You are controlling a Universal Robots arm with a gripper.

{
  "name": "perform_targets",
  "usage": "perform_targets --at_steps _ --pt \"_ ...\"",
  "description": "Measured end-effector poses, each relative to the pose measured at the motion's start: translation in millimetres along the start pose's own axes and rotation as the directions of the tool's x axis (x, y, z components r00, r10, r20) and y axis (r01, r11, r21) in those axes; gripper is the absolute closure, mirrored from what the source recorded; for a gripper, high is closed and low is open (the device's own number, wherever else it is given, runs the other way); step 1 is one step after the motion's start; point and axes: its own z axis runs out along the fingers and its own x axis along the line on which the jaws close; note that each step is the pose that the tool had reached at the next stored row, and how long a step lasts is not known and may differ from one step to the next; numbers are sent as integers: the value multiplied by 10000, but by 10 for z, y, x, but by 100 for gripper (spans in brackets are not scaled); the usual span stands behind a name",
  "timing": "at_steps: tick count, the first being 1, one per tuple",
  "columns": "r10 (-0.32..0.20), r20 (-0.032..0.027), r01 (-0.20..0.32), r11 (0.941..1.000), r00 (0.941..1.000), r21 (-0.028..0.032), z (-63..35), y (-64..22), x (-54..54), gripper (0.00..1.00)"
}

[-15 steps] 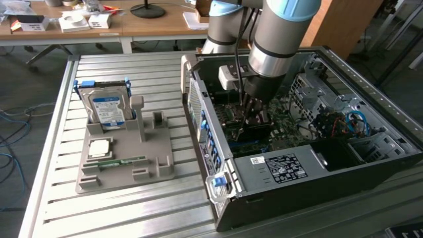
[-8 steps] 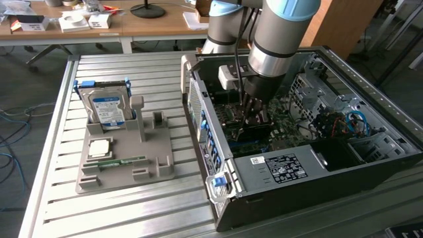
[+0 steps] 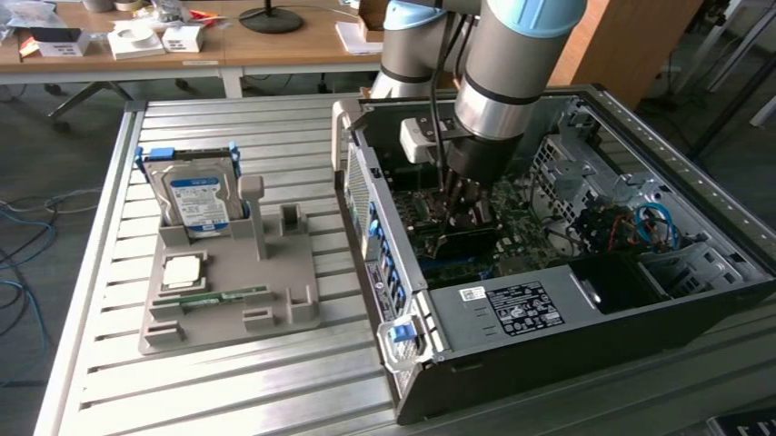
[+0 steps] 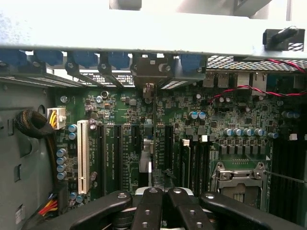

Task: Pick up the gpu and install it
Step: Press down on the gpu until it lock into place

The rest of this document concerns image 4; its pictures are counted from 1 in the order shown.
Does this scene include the black open PC case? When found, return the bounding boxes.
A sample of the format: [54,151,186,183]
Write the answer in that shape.
[0,0,307,230]

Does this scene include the dark green RAM stick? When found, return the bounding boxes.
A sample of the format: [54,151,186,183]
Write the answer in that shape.
[179,138,193,195]

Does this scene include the green motherboard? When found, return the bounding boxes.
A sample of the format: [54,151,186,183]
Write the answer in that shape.
[54,79,307,216]

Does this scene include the white PCI expansion slot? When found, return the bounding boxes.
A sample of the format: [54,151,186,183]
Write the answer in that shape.
[76,119,90,195]

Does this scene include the white power connector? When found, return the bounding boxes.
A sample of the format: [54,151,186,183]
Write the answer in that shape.
[47,107,67,130]

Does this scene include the black intrusion switch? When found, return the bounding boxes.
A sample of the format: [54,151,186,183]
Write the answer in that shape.
[262,25,306,52]

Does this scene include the red black twisted wire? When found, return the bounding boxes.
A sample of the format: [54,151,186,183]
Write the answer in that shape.
[207,58,307,104]

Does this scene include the red yellow wire bundle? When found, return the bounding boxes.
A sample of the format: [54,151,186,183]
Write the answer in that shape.
[35,193,60,218]

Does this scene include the metal CPU socket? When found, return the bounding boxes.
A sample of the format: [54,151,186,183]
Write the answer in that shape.
[211,161,269,204]

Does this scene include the blue card retainer clip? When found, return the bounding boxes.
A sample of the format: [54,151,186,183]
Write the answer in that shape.
[179,54,207,75]
[0,49,27,70]
[35,49,64,70]
[107,51,132,71]
[71,50,99,70]

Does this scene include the black braided cable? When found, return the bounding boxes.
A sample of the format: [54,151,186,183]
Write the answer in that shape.
[13,109,70,211]

